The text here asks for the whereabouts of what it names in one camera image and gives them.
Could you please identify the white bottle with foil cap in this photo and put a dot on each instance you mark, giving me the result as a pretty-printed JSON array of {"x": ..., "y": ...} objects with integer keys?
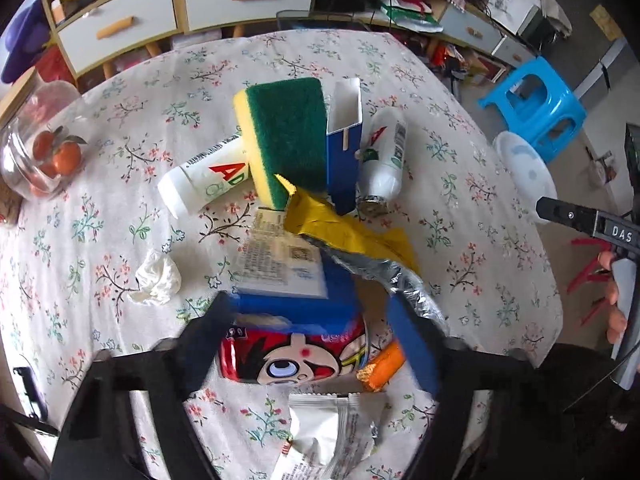
[{"x": 382, "y": 170}]

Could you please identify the purple plush item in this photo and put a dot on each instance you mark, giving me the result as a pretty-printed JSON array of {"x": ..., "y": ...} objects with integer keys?
[{"x": 25, "y": 40}]

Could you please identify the blue box with white label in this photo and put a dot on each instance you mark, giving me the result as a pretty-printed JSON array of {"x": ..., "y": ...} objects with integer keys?
[{"x": 280, "y": 265}]

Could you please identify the white plastic packet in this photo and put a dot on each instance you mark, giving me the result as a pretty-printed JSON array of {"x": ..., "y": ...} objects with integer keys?
[{"x": 320, "y": 430}]

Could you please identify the green and yellow sponge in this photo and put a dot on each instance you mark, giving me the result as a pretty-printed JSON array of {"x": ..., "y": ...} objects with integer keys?
[{"x": 285, "y": 130}]

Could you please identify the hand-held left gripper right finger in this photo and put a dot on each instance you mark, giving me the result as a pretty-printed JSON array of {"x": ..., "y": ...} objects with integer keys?
[{"x": 415, "y": 345}]

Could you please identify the orange snack stick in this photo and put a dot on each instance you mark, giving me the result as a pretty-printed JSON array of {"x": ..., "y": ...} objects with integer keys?
[{"x": 382, "y": 367}]

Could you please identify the silver foil wrapper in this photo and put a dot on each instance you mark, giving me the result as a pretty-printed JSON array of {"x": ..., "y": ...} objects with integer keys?
[{"x": 385, "y": 272}]

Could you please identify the glass bowl with tomatoes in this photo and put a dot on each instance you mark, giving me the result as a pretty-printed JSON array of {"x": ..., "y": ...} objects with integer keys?
[{"x": 45, "y": 105}]

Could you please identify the pile of colourful bags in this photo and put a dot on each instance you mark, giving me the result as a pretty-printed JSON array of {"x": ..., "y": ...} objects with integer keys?
[{"x": 410, "y": 12}]

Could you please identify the white round plate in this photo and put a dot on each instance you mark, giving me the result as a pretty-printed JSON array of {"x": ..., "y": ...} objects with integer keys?
[{"x": 525, "y": 175}]

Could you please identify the clear plastic chair back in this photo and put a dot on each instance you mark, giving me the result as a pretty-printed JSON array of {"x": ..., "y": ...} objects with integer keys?
[{"x": 300, "y": 14}]

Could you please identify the red bucket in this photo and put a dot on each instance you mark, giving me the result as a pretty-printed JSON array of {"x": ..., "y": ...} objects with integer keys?
[{"x": 52, "y": 67}]

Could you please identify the cabinet with white drawers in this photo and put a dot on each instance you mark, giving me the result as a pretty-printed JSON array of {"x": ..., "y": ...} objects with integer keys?
[{"x": 177, "y": 0}]

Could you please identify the blue plastic stool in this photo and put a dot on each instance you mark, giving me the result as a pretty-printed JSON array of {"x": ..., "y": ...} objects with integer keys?
[{"x": 550, "y": 100}]

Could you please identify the blue carton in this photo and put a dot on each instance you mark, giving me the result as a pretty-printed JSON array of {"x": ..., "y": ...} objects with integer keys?
[{"x": 345, "y": 160}]

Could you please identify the low cluttered side cabinet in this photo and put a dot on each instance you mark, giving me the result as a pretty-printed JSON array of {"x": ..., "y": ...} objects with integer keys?
[{"x": 470, "y": 27}]

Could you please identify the floral tablecloth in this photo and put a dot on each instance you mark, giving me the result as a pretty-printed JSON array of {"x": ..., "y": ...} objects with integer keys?
[{"x": 125, "y": 220}]

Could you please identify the person's dark clothing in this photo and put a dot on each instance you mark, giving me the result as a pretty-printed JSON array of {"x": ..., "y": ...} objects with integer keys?
[{"x": 580, "y": 420}]

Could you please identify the tangerine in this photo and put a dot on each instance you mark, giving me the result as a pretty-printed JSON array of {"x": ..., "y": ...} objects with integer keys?
[
  {"x": 66, "y": 156},
  {"x": 42, "y": 144},
  {"x": 47, "y": 170}
]

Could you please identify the person's right hand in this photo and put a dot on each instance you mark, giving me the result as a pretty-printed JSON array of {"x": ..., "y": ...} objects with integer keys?
[{"x": 611, "y": 292}]

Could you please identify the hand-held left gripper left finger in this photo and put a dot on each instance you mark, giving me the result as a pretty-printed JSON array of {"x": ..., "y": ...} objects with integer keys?
[{"x": 210, "y": 340}]

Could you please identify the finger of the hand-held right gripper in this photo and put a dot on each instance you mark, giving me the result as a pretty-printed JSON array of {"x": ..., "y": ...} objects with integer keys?
[{"x": 565, "y": 214}]

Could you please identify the black metal frame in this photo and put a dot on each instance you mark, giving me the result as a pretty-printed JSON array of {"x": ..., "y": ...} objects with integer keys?
[{"x": 30, "y": 395}]

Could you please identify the red cartoon can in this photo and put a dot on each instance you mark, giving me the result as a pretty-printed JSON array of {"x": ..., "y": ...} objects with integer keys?
[{"x": 250, "y": 355}]

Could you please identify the white plastic bottle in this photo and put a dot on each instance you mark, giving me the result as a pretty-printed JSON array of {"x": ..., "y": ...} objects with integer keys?
[{"x": 200, "y": 180}]

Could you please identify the red plastic hanger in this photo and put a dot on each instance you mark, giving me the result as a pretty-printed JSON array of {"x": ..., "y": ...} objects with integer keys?
[{"x": 585, "y": 280}]

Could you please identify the yellow wrapper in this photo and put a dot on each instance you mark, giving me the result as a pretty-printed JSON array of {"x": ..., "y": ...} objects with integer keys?
[{"x": 345, "y": 230}]

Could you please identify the crumpled white tissue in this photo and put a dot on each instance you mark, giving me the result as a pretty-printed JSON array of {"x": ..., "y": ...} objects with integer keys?
[{"x": 157, "y": 277}]

